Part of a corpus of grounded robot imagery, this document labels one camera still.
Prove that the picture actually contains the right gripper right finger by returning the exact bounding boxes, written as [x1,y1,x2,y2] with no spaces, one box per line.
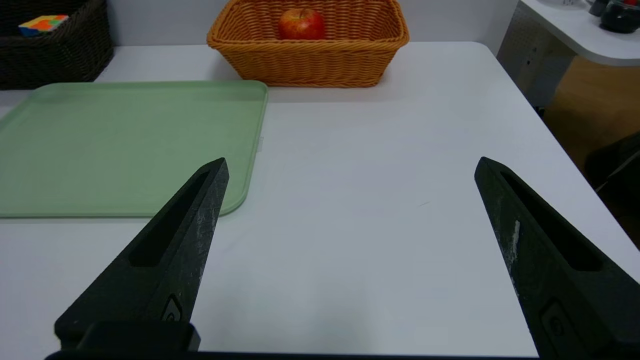
[474,157,640,358]

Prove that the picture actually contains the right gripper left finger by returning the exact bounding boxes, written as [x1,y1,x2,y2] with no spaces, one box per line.
[54,157,231,351]

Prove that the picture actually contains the colourful puzzle cube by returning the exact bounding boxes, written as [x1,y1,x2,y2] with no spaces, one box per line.
[18,14,70,38]

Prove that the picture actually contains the red apple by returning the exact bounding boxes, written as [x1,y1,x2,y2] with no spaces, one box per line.
[278,7,327,41]

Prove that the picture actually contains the dark brown wicker basket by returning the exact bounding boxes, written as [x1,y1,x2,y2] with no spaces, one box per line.
[0,0,114,91]

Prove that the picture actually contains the orange wicker basket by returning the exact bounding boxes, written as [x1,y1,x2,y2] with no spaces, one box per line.
[206,0,411,89]

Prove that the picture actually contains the light green plastic tray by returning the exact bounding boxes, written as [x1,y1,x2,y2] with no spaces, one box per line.
[0,80,269,219]

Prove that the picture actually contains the white side table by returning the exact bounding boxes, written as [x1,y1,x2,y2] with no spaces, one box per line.
[496,0,640,108]

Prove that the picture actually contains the black round container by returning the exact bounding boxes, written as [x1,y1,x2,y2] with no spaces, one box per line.
[599,0,640,34]

